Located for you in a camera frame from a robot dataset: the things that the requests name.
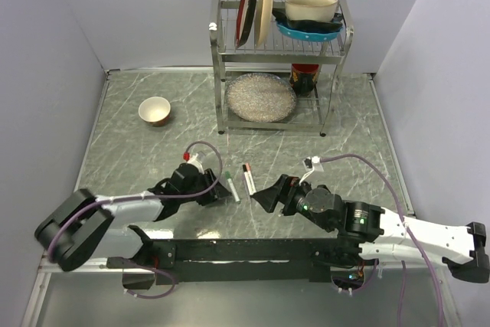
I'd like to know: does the green white pen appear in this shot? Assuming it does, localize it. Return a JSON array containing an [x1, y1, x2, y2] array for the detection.
[[227, 178, 240, 203]]

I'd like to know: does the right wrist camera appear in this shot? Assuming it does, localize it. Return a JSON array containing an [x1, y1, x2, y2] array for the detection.
[[302, 156, 324, 172]]

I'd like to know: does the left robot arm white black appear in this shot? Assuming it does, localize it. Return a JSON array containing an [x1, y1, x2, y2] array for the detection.
[[34, 163, 231, 272]]

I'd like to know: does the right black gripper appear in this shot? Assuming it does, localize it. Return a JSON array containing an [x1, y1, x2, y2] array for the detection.
[[252, 174, 335, 232]]

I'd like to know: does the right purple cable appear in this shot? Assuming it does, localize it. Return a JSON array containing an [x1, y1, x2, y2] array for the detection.
[[319, 153, 447, 327]]

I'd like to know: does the cream ceramic bowl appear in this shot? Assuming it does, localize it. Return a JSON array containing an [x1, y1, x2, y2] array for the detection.
[[285, 0, 338, 22]]

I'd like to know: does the speckled grey plate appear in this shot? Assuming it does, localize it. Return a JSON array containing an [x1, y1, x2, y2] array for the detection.
[[225, 73, 297, 123]]

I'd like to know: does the beige plate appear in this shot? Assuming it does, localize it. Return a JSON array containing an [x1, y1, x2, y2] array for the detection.
[[254, 0, 273, 48]]

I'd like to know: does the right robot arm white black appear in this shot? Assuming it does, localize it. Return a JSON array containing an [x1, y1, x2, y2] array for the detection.
[[252, 175, 489, 283]]

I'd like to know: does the red black mug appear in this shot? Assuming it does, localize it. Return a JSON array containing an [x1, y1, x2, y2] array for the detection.
[[289, 64, 319, 96]]

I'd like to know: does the small cream bowl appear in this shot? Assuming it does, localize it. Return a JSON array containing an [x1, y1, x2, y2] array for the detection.
[[138, 96, 172, 126]]

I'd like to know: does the blue dotted dish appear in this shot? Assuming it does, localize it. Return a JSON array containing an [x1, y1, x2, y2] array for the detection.
[[276, 23, 343, 42]]

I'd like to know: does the white pen orange cap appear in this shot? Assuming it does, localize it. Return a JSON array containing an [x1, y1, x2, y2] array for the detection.
[[245, 163, 256, 195]]

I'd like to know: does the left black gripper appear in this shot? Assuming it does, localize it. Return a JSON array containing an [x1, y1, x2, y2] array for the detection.
[[178, 168, 232, 205]]

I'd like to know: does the black dish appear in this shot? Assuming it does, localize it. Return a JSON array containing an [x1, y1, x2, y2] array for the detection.
[[272, 8, 343, 34]]

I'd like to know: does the steel dish rack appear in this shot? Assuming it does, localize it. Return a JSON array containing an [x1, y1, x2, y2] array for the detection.
[[209, 0, 354, 137]]

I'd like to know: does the red black plate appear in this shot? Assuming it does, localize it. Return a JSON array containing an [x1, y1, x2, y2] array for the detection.
[[235, 0, 257, 48]]

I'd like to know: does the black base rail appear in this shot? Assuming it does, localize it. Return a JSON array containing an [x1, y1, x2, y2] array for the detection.
[[106, 237, 380, 289]]

